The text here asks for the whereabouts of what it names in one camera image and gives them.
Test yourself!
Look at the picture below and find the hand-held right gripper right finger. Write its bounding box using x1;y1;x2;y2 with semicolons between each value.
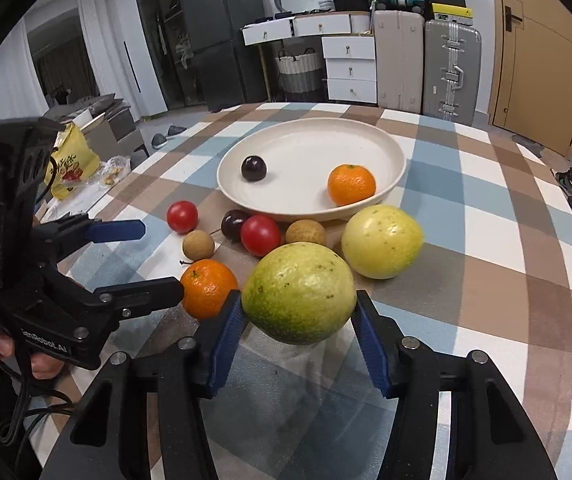
350;290;560;480

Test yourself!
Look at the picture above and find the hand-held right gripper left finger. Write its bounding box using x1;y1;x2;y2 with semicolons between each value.
40;289;250;480

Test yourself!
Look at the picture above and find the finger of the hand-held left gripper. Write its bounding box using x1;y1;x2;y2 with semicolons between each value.
32;213;147;263
73;276;186;322

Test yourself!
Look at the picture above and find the orange tangerine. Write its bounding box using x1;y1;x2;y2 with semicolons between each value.
180;259;240;321
327;164;377;207

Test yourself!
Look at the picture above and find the brown longan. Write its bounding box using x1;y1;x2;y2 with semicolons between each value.
182;230;216;263
285;219;328;248

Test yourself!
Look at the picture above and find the red tomato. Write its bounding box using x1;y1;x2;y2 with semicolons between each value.
240;214;282;257
166;200;200;234

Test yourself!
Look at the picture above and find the large green guava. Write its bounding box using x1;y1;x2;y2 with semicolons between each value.
241;241;358;346

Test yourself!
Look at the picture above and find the dark purple plum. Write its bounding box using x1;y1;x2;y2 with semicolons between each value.
221;209;252;242
241;155;268;181

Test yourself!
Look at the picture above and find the yellow-green guava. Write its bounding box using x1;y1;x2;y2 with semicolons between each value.
341;204;425;281

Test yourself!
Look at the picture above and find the cream round plate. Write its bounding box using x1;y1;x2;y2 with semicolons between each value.
216;118;408;223

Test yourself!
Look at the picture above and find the person's left hand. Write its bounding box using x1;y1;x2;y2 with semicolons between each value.
0;326;65;381

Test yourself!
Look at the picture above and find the clear plastic food package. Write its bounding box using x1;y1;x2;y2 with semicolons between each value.
98;155;132;187

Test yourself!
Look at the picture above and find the yellow plastic bag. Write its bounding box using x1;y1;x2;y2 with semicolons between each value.
43;121;102;200

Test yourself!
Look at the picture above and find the checked tablecloth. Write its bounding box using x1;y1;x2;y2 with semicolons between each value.
31;101;572;480

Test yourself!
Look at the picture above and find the dark grey refrigerator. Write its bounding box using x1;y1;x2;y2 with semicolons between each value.
177;0;269;112

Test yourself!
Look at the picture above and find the woven laundry basket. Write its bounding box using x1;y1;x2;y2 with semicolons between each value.
273;48;327;104

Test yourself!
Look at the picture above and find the white drawer dresser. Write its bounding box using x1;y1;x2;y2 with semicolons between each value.
241;10;378;106

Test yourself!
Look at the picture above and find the silver suitcase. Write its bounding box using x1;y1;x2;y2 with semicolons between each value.
422;18;483;127

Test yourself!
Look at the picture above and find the beige suitcase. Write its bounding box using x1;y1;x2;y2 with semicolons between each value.
373;9;425;115

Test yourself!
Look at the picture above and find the wooden door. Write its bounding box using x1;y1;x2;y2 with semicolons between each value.
487;0;572;158

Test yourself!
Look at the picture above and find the yellow and black box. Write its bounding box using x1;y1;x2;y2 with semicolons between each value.
430;3;474;23

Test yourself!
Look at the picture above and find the black cable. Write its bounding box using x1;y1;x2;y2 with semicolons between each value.
0;280;74;448

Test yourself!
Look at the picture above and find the black door handle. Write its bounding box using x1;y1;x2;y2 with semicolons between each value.
505;5;523;36

